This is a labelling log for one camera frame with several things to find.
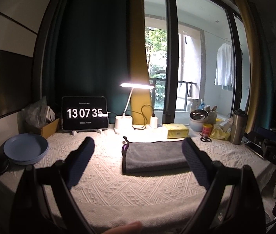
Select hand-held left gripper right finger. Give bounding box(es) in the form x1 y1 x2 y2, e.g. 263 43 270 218
180 136 266 234

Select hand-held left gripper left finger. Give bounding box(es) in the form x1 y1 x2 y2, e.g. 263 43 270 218
10 136 96 234

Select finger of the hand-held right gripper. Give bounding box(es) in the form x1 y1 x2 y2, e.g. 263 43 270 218
246 131 265 149

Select grey towel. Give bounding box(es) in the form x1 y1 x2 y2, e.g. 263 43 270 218
122 136 191 175

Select person's left hand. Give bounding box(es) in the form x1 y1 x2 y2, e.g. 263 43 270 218
96 221 143 234

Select steel tumbler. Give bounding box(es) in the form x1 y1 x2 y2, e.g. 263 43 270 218
230 109 249 145

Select white tablet stand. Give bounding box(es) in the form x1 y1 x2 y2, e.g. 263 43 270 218
71 127 104 136

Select red can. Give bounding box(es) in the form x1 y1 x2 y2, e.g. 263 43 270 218
201 124 213 138

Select yellow plastic bag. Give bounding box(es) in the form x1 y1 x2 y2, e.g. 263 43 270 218
209 118 233 141

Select yellow tissue pack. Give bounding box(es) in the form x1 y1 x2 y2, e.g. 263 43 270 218
162 123 190 139

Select cardboard box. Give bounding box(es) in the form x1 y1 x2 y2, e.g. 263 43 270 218
25 117 62 139

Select steel bowl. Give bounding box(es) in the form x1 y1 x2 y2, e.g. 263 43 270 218
190 110 208 120

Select white basket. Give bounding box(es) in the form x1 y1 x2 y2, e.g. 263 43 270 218
205 105 219 125

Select black tablet clock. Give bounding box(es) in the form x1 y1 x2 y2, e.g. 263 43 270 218
61 96 110 131

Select white textured tablecloth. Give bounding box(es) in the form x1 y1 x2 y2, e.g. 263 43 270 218
0 124 276 233

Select blue plate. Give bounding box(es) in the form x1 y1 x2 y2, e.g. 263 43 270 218
3 133 49 165

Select clear plastic bag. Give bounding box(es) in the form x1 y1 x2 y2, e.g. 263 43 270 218
22 96 49 128

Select black balcony railing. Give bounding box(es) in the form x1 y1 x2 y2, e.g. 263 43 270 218
150 77 197 111

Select white desk lamp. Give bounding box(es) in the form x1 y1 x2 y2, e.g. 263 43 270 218
115 82 155 134

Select white hanging shirt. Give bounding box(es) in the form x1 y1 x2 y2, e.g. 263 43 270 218
214 43 235 90

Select dark green curtain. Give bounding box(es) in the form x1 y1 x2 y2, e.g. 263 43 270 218
37 0 135 125

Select yellow curtain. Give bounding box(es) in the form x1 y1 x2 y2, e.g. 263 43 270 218
129 0 154 125

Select black cable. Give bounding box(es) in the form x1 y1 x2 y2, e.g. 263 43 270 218
107 104 155 130

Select black wall screen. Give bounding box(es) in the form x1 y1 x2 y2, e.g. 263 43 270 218
0 46 34 127

